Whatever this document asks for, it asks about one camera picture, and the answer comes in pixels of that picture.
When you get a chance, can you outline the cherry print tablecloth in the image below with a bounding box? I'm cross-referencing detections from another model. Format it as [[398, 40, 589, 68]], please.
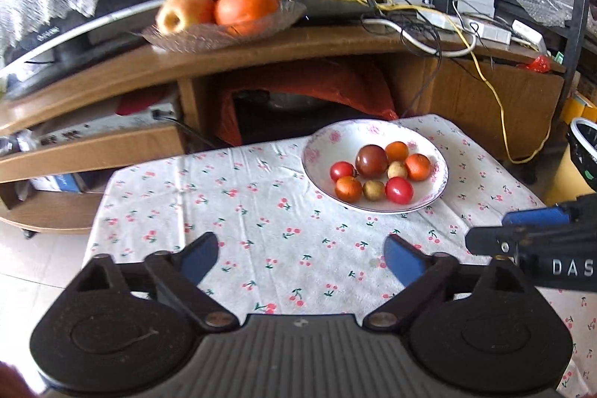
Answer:
[[81, 113, 597, 398]]

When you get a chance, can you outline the black power adapter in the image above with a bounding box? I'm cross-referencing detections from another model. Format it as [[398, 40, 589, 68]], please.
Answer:
[[422, 0, 461, 15]]

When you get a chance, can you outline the yellow cable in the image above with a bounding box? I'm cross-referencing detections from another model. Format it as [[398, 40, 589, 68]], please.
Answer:
[[284, 0, 552, 166]]

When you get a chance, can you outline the small red tomato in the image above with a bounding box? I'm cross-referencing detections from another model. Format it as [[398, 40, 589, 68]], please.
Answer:
[[329, 161, 356, 183], [385, 176, 414, 205]]

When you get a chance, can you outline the blue white carton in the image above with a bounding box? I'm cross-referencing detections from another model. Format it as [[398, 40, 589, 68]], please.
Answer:
[[30, 173, 90, 194]]

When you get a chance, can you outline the clear bubble wrap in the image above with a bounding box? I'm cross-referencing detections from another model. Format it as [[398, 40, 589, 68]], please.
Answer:
[[498, 0, 575, 27]]

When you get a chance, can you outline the wooden television stand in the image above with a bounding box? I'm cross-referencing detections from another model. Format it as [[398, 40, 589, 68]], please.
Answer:
[[0, 24, 568, 236]]

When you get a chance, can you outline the metal pot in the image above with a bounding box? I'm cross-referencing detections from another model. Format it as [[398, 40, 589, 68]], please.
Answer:
[[233, 89, 330, 113]]

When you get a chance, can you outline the black bin bag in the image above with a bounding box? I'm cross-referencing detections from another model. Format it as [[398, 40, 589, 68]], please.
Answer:
[[566, 118, 597, 194]]

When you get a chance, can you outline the white power strip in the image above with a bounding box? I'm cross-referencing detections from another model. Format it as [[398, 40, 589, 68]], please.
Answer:
[[416, 10, 512, 44]]

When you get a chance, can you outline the floral white bowl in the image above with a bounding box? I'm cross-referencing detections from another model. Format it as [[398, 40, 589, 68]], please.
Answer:
[[301, 118, 449, 214]]

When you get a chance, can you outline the silver set-top box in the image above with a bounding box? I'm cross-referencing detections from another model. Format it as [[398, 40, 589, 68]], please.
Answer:
[[25, 96, 184, 148]]

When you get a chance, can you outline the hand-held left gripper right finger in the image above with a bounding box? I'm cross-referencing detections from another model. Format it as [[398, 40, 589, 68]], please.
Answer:
[[364, 233, 537, 330]]

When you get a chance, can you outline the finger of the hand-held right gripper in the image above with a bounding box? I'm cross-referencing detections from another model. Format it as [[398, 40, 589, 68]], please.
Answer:
[[465, 221, 597, 257], [502, 192, 597, 226]]

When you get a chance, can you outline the large dark red tomato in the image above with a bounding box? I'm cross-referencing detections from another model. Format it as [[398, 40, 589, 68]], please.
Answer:
[[355, 144, 389, 179]]

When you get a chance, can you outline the red cloth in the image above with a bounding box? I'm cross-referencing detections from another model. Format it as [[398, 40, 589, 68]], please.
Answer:
[[216, 57, 400, 148]]

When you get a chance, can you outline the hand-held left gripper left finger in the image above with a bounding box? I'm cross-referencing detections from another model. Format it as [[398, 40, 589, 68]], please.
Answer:
[[70, 232, 239, 330]]

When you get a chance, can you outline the small mandarin orange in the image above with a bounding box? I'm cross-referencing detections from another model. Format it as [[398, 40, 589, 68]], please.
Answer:
[[404, 153, 432, 182], [334, 176, 363, 203], [385, 141, 410, 163]]

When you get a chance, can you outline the white flat device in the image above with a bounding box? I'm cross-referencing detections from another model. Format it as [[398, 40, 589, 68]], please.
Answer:
[[510, 19, 547, 52]]

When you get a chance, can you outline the large orange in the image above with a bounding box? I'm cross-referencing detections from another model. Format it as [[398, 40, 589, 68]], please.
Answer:
[[215, 0, 281, 36]]

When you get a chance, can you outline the white cable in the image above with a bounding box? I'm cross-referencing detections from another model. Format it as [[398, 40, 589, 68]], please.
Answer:
[[361, 18, 477, 57]]

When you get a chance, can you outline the black shelf rack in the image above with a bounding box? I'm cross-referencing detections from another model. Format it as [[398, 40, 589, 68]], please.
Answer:
[[496, 0, 597, 112]]

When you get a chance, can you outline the glass fruit plate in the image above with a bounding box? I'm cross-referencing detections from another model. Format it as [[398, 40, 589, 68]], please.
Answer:
[[140, 0, 307, 53]]

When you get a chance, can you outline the yellow red apple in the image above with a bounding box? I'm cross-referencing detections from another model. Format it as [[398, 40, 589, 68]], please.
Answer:
[[155, 0, 216, 35]]

